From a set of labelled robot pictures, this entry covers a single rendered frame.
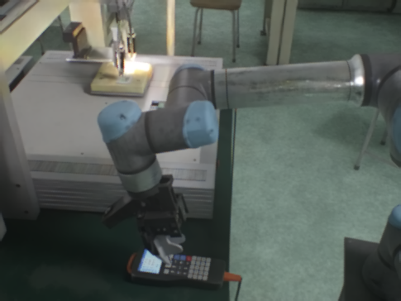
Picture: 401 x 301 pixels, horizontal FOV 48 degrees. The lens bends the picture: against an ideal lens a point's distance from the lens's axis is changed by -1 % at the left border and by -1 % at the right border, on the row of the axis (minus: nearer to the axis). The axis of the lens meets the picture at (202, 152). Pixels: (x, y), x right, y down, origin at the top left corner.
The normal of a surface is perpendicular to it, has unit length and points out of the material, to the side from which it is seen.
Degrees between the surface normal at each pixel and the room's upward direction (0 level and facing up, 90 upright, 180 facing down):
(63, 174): 0
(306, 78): 51
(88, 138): 0
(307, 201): 0
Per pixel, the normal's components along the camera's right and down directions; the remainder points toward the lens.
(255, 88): -0.10, 0.19
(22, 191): -0.07, 0.58
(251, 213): 0.02, -0.81
